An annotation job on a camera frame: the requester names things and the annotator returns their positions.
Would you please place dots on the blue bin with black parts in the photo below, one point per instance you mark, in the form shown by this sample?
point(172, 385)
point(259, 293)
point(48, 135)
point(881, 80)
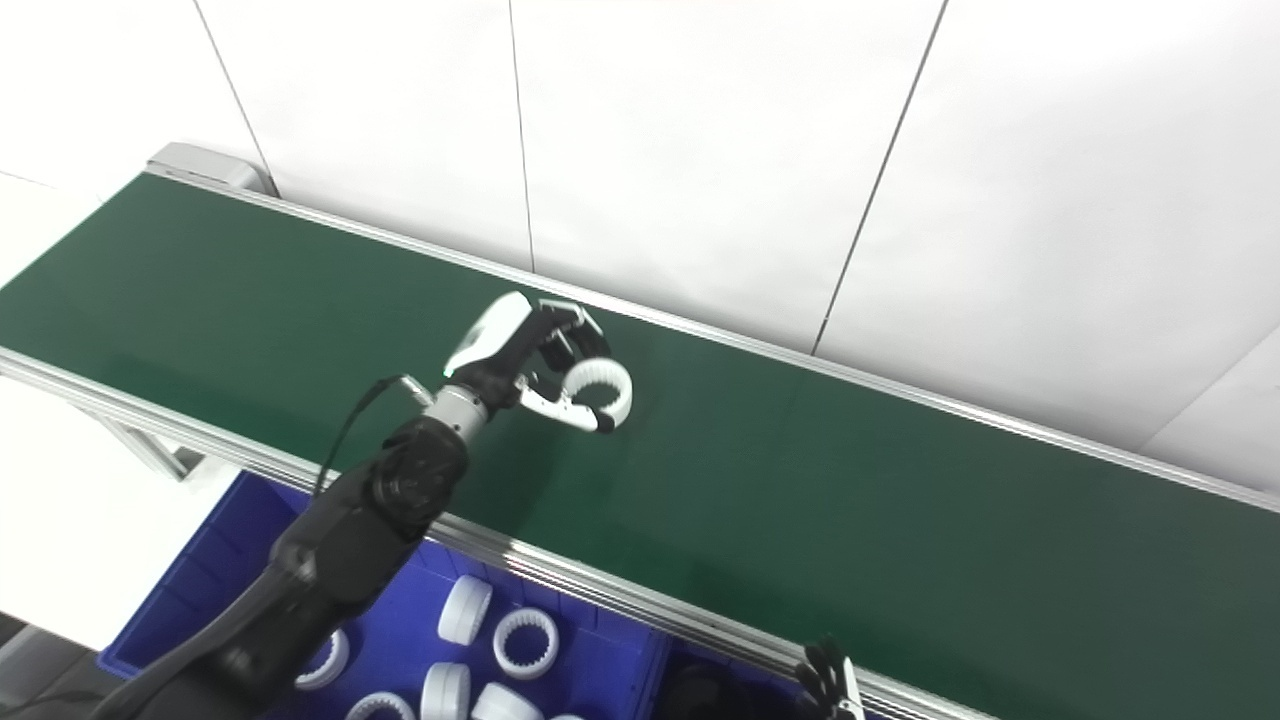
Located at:
point(775, 700)

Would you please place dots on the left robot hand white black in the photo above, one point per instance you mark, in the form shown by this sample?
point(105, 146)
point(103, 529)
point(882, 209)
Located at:
point(500, 345)

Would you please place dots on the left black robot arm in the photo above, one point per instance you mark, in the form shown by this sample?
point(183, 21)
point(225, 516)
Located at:
point(350, 540)

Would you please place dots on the blue bin with white parts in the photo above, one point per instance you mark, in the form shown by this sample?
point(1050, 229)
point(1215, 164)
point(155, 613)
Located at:
point(400, 630)

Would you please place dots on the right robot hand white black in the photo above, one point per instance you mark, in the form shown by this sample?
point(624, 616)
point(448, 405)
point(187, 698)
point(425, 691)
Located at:
point(832, 690)

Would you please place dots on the green conveyor belt with aluminium frame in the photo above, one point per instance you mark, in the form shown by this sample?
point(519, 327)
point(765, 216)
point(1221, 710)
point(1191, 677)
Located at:
point(800, 470)

